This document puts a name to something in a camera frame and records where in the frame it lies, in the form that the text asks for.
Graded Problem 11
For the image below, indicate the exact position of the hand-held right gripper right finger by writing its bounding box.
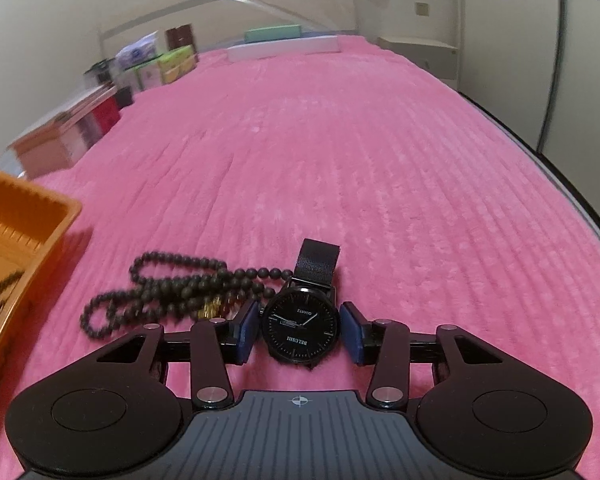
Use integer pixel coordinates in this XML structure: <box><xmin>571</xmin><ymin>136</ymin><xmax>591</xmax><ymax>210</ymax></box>
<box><xmin>339</xmin><ymin>301</ymin><xmax>506</xmax><ymax>411</ymax></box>

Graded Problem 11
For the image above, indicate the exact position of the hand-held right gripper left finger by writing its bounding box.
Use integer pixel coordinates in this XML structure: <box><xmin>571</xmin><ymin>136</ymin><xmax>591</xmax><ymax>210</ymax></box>
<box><xmin>96</xmin><ymin>300</ymin><xmax>261</xmax><ymax>408</ymax></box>

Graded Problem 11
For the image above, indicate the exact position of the black mesh strap watch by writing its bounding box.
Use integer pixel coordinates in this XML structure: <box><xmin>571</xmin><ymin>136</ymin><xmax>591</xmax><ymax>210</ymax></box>
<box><xmin>260</xmin><ymin>239</ymin><xmax>342</xmax><ymax>372</ymax></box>

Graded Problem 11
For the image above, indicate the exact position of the dark brown bead necklace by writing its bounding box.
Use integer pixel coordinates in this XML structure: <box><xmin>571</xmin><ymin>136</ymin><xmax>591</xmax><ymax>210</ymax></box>
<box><xmin>80</xmin><ymin>251</ymin><xmax>295</xmax><ymax>342</ymax></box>

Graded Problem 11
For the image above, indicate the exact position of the reddish bead necklace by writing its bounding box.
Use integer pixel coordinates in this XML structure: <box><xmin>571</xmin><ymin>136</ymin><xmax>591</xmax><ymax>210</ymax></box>
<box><xmin>0</xmin><ymin>269</ymin><xmax>25</xmax><ymax>356</ymax></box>

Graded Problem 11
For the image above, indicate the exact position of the orange plastic tray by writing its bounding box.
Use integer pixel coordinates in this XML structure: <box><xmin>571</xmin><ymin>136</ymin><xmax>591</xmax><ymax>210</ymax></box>
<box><xmin>0</xmin><ymin>164</ymin><xmax>83</xmax><ymax>411</ymax></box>

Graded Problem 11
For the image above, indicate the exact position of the pink ribbed blanket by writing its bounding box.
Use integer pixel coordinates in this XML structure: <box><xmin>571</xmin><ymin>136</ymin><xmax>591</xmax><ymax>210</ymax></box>
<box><xmin>0</xmin><ymin>35</ymin><xmax>600</xmax><ymax>480</ymax></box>

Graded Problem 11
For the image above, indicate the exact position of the white magenta box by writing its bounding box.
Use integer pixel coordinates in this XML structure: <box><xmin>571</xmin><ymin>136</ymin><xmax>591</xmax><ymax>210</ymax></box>
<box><xmin>55</xmin><ymin>85</ymin><xmax>122</xmax><ymax>156</ymax></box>

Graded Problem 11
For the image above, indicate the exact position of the pink cardboard box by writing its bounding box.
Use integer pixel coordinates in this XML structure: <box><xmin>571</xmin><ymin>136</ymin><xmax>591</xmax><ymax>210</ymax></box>
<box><xmin>7</xmin><ymin>122</ymin><xmax>83</xmax><ymax>180</ymax></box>

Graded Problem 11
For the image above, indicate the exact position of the white green box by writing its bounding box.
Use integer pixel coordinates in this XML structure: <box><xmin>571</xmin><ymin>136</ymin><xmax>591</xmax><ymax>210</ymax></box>
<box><xmin>129</xmin><ymin>57</ymin><xmax>162</xmax><ymax>94</ymax></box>

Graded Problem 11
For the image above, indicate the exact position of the white nightstand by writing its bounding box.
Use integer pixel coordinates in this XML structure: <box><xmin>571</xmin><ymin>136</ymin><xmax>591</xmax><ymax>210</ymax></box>
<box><xmin>377</xmin><ymin>35</ymin><xmax>462</xmax><ymax>82</ymax></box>

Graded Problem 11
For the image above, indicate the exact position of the long white box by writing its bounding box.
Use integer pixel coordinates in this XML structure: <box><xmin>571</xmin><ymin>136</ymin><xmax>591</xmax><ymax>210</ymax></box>
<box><xmin>227</xmin><ymin>35</ymin><xmax>342</xmax><ymax>64</ymax></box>

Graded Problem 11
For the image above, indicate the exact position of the dark grey box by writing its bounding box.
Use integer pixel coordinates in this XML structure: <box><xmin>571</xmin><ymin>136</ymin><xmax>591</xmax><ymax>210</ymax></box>
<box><xmin>84</xmin><ymin>59</ymin><xmax>117</xmax><ymax>87</ymax></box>

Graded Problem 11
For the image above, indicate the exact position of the mint green flat box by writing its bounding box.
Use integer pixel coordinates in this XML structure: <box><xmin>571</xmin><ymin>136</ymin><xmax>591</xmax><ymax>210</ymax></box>
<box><xmin>244</xmin><ymin>25</ymin><xmax>302</xmax><ymax>45</ymax></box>

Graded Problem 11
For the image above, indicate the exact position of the dark brown box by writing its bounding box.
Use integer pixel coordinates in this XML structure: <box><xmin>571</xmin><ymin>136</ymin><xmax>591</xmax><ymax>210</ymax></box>
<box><xmin>165</xmin><ymin>25</ymin><xmax>197</xmax><ymax>54</ymax></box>

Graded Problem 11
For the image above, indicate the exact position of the blue white tissue pack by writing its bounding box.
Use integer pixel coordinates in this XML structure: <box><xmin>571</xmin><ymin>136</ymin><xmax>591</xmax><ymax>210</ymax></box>
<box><xmin>115</xmin><ymin>30</ymin><xmax>161</xmax><ymax>68</ymax></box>

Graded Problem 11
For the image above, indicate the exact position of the white grey wardrobe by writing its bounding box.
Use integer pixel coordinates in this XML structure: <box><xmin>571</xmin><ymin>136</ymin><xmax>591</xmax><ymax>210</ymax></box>
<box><xmin>454</xmin><ymin>0</ymin><xmax>600</xmax><ymax>253</ymax></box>

